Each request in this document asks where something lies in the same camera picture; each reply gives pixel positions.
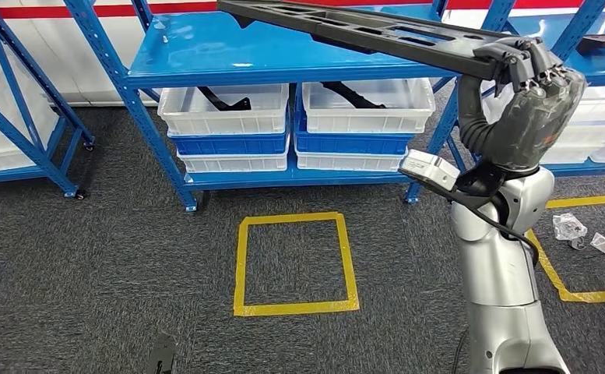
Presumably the white car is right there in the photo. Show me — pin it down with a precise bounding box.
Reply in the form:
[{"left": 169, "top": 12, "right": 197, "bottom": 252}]
[{"left": 0, "top": 10, "right": 169, "bottom": 108}]

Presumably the black cable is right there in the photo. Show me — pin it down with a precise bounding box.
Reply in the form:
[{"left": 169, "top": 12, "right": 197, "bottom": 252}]
[
  {"left": 456, "top": 191, "right": 540, "bottom": 266},
  {"left": 452, "top": 330, "right": 470, "bottom": 374}
]

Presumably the yellow floor tape square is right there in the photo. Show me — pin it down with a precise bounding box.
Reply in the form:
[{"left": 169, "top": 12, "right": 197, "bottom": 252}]
[
  {"left": 233, "top": 211, "right": 361, "bottom": 317},
  {"left": 525, "top": 193, "right": 605, "bottom": 304}
]

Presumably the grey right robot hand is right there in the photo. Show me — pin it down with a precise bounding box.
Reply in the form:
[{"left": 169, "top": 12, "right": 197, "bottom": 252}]
[{"left": 456, "top": 36, "right": 589, "bottom": 175}]

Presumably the black camera bracket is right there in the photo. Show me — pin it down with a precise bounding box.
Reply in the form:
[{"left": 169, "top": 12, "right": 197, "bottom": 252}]
[{"left": 398, "top": 162, "right": 509, "bottom": 210}]

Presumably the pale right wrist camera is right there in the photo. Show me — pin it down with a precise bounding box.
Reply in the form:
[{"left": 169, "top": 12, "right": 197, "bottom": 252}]
[{"left": 399, "top": 148, "right": 460, "bottom": 191}]

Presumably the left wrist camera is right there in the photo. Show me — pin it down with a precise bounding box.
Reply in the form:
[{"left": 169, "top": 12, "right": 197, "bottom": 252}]
[{"left": 146, "top": 331, "right": 178, "bottom": 374}]

